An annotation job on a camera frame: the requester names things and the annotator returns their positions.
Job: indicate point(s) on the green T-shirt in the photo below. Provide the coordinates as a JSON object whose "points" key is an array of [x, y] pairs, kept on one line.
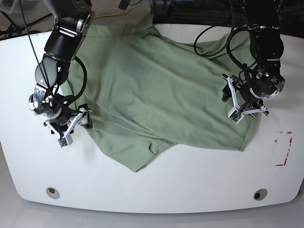
{"points": [[148, 93]]}

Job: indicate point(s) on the black tripod legs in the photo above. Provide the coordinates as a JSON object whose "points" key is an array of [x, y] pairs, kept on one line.
{"points": [[14, 30]]}

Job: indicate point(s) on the left table grommet hole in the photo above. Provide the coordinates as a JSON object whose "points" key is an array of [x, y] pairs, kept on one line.
{"points": [[52, 193]]}

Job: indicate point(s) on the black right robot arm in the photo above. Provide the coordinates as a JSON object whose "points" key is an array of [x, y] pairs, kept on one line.
{"points": [[72, 21]]}

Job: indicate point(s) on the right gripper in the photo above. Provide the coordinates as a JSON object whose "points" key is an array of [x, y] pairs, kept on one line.
{"points": [[66, 121]]}

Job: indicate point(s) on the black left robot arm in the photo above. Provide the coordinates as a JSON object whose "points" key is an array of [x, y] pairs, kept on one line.
{"points": [[263, 78]]}

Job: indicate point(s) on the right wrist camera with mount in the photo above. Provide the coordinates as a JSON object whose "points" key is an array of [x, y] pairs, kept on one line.
{"points": [[63, 140]]}

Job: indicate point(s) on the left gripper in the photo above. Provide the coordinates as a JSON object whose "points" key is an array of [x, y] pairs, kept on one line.
{"points": [[251, 105]]}

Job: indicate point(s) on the red tape rectangle marking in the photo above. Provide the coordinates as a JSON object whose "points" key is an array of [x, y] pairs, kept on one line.
{"points": [[282, 146]]}

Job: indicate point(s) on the table grommet hole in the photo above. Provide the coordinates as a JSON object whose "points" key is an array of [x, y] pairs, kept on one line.
{"points": [[260, 194], [52, 193]]}

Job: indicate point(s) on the right table grommet hole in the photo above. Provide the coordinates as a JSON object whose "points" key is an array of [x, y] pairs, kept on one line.
{"points": [[260, 194]]}

